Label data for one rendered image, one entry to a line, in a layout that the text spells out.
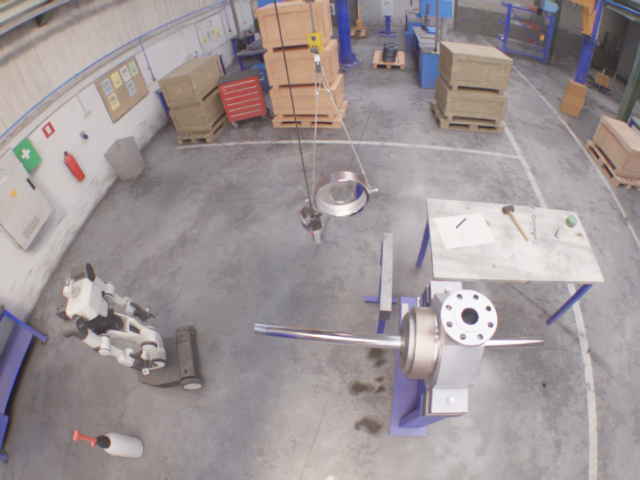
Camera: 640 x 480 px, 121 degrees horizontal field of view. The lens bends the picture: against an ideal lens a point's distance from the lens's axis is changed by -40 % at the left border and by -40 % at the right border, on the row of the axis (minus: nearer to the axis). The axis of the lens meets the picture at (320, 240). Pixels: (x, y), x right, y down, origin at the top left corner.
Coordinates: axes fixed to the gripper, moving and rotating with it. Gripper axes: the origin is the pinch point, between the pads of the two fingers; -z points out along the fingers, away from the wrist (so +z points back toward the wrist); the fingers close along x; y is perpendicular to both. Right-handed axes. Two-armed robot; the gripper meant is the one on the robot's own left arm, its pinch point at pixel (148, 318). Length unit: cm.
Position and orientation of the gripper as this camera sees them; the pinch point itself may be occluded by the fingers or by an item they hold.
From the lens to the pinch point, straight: 273.8
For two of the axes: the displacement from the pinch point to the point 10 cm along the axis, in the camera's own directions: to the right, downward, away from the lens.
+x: 9.0, -4.3, -0.3
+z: -2.9, -5.6, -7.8
